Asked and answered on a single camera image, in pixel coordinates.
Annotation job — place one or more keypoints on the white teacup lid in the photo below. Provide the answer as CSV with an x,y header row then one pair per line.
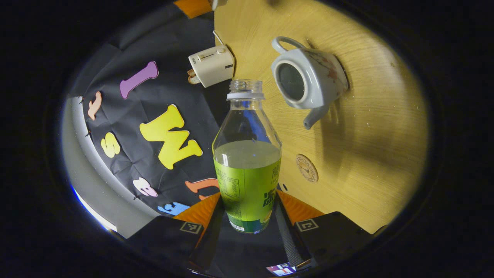
x,y
214,4

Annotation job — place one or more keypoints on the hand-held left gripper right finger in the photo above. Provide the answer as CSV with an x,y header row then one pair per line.
x,y
287,235

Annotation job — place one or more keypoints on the black backdrop cloth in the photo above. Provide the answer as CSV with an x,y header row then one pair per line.
x,y
131,116

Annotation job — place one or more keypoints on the green label water bottle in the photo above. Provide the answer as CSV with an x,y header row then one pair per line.
x,y
247,181

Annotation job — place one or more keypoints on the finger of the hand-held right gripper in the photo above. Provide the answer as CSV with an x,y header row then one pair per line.
x,y
193,7

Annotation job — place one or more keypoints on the round wooden coaster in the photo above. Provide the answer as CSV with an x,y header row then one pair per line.
x,y
307,168

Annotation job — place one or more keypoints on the toast bread slice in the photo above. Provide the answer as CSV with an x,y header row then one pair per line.
x,y
193,77

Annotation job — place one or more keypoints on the computer monitor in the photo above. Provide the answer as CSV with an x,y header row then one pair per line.
x,y
281,269

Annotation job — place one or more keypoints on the white teacup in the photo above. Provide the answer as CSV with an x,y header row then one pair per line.
x,y
320,81

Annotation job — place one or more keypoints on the white toaster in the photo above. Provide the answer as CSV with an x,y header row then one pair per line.
x,y
212,65

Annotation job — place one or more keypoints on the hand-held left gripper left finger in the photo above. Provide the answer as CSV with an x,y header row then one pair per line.
x,y
206,235

